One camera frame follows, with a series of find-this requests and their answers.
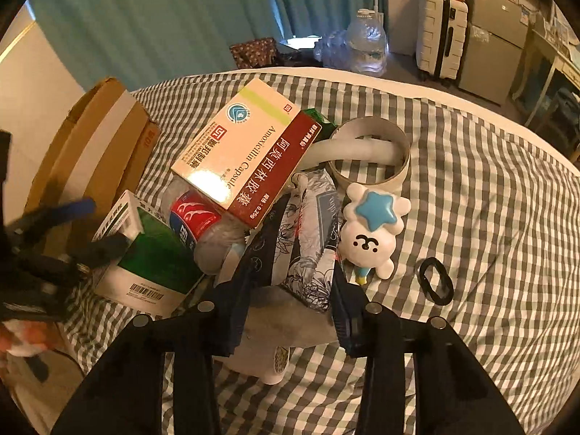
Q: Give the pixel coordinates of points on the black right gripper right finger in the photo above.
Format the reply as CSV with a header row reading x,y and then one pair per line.
x,y
454,393

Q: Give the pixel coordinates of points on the dark floral bag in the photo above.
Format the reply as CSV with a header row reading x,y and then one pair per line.
x,y
255,54

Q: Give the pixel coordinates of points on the grey white sock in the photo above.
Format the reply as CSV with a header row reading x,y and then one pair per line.
x,y
276,323

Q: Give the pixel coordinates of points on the large clear water jug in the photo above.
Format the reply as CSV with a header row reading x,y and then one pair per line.
x,y
366,44

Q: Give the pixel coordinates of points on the floral tissue pack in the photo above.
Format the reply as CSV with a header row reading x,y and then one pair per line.
x,y
307,238

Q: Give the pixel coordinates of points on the green granule sachet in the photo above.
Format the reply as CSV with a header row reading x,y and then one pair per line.
x,y
327,128

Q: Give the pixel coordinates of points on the grey mini fridge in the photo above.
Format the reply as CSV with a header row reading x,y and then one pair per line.
x,y
495,40

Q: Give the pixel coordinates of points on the white suitcase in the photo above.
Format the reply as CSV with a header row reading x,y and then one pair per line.
x,y
441,37

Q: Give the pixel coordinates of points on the green white medicine box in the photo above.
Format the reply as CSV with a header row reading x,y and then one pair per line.
x,y
156,272

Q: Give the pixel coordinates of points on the white dressing table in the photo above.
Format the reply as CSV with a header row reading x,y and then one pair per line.
x,y
551,51

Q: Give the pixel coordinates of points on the teal curtain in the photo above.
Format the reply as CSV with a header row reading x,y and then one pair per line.
x,y
143,42

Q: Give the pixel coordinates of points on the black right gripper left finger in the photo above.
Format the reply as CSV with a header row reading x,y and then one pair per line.
x,y
122,394

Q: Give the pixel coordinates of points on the brown cardboard box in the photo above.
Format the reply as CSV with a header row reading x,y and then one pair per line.
x,y
100,151

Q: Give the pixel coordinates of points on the amoxicillin capsule medicine box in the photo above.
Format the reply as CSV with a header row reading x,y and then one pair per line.
x,y
250,148

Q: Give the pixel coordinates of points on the white plush star toy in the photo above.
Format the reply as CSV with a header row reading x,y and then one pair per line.
x,y
372,221

